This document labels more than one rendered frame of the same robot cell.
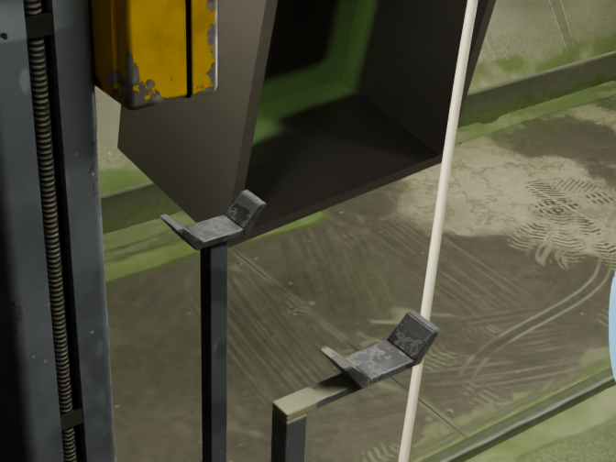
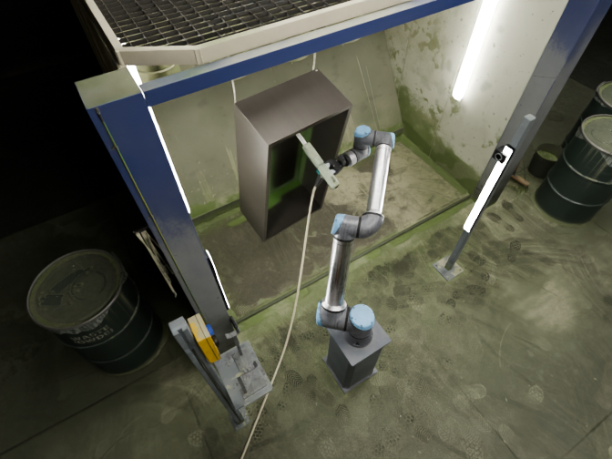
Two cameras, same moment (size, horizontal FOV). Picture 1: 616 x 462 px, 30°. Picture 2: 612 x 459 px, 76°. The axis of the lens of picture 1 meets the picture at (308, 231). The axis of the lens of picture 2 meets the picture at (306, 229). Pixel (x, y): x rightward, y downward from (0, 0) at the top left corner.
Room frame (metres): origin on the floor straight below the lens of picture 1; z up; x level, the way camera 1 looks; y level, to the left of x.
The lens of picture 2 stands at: (0.03, -0.39, 3.02)
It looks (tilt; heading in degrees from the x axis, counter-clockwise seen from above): 53 degrees down; 6
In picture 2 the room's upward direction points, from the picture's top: 1 degrees counter-clockwise
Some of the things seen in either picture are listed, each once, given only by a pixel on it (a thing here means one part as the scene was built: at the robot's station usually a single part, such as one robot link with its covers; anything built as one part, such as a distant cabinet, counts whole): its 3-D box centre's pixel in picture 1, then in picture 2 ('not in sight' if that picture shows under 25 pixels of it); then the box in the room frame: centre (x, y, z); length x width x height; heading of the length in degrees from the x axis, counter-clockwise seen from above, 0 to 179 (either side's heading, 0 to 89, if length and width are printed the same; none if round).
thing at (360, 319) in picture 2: not in sight; (359, 321); (1.02, -0.60, 0.83); 0.17 x 0.15 x 0.18; 84
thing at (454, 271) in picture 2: not in sight; (447, 268); (1.99, -1.46, 0.01); 0.20 x 0.20 x 0.01; 37
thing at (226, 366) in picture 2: not in sight; (242, 373); (0.66, 0.05, 0.78); 0.31 x 0.23 x 0.01; 37
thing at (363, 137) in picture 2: not in sight; (363, 137); (1.86, -0.53, 1.52); 0.12 x 0.09 x 0.12; 84
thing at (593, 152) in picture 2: not in sight; (587, 172); (2.88, -2.71, 0.44); 0.59 x 0.58 x 0.89; 142
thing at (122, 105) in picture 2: not in sight; (191, 268); (1.10, 0.38, 1.14); 0.18 x 0.18 x 2.29; 37
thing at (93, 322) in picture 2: not in sight; (106, 316); (1.05, 1.17, 0.44); 0.59 x 0.58 x 0.89; 108
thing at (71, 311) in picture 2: not in sight; (76, 287); (1.05, 1.17, 0.86); 0.54 x 0.54 x 0.01
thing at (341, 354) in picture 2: not in sight; (353, 351); (1.02, -0.61, 0.32); 0.31 x 0.31 x 0.64; 37
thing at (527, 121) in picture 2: not in sight; (479, 209); (1.99, -1.46, 0.82); 0.05 x 0.05 x 1.64; 37
